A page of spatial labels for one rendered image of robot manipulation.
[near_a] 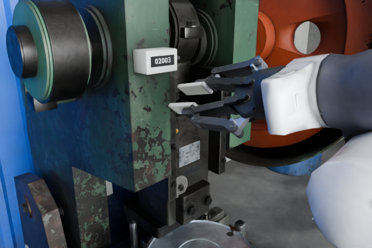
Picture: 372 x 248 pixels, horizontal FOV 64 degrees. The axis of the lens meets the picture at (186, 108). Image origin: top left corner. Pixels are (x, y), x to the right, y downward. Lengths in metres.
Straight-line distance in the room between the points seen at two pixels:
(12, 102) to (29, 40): 1.24
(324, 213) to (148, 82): 0.37
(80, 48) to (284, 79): 0.33
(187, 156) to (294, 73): 0.45
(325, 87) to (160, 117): 0.34
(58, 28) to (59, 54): 0.04
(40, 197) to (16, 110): 0.83
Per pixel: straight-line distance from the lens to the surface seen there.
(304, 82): 0.36
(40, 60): 0.55
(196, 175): 0.80
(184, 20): 0.68
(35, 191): 1.06
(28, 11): 0.57
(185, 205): 0.76
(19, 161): 1.88
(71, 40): 0.53
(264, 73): 0.41
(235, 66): 0.50
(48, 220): 1.03
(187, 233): 0.95
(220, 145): 0.78
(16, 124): 1.81
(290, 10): 0.96
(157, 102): 0.58
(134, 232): 0.94
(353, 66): 0.35
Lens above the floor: 1.38
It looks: 16 degrees down
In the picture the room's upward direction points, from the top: straight up
